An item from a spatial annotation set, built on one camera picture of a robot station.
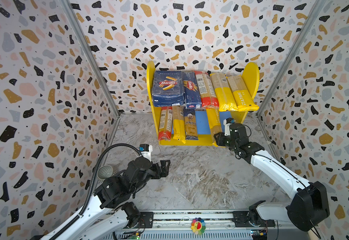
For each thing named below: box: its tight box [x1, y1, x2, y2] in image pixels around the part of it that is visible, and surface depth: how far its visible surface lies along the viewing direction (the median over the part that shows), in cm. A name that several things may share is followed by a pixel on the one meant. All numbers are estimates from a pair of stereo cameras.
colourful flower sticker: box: [191, 217, 206, 235], surface depth 73 cm
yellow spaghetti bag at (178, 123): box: [172, 105, 186, 144], surface depth 94 cm
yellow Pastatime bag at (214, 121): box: [206, 108, 223, 147], surface depth 88 cm
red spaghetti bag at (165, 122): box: [158, 106, 173, 141], surface depth 94 cm
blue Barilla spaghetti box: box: [182, 71, 202, 110], surface depth 73 cm
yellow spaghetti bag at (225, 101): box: [210, 73, 238, 112], surface depth 73 cm
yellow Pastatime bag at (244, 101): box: [226, 75, 259, 112], surface depth 73 cm
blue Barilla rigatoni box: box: [152, 70, 185, 107], surface depth 70 cm
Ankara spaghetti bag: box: [183, 107, 199, 140], surface depth 94 cm
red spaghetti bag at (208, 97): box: [194, 70, 220, 110], surface depth 74 cm
